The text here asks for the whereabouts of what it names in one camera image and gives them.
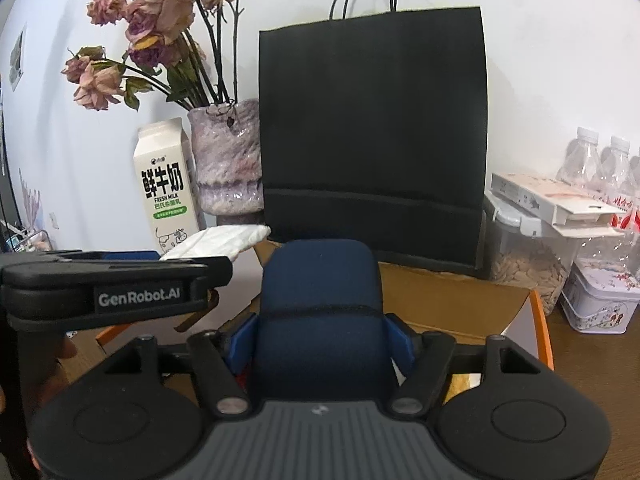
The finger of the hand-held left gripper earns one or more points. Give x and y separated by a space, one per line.
130 256
200 270

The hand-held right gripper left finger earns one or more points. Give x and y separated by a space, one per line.
242 342

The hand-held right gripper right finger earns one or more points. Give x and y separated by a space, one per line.
400 342

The brown cardboard box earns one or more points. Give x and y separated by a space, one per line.
450 300

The navy blue fabric case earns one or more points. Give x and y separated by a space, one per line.
320 285

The person's left hand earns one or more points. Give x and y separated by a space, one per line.
66 349

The white folded cloth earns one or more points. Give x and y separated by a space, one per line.
215 242

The white milk carton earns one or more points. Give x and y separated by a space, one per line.
165 185

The purple white ceramic vase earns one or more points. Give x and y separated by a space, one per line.
225 160

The clear plastic seed container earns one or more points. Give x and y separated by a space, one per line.
525 275

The white printed tin box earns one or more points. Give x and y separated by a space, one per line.
600 310

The flat white cardboard box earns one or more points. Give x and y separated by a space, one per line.
540 192

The black paper bag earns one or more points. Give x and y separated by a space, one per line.
370 135

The clear plastic packaging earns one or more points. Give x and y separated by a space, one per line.
605 250

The dried rose bouquet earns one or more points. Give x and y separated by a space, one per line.
160 15

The pink coral wall sticker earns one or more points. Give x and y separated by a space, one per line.
29 195

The grey wall sticker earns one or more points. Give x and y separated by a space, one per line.
17 57

